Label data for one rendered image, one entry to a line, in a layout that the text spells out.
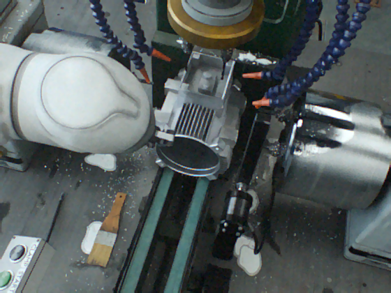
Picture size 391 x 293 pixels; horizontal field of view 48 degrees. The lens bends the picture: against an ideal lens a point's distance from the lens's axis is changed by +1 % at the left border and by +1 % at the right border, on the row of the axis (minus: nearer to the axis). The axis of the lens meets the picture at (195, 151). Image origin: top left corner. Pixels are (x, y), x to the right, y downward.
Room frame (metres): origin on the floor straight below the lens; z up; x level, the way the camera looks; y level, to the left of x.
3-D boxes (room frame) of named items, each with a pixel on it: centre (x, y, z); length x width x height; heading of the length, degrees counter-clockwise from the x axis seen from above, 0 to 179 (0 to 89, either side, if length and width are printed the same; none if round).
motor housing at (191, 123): (0.64, 0.00, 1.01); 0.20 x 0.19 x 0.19; 171
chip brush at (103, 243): (0.43, 0.19, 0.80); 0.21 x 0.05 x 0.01; 173
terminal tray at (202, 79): (0.68, -0.01, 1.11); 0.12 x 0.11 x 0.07; 171
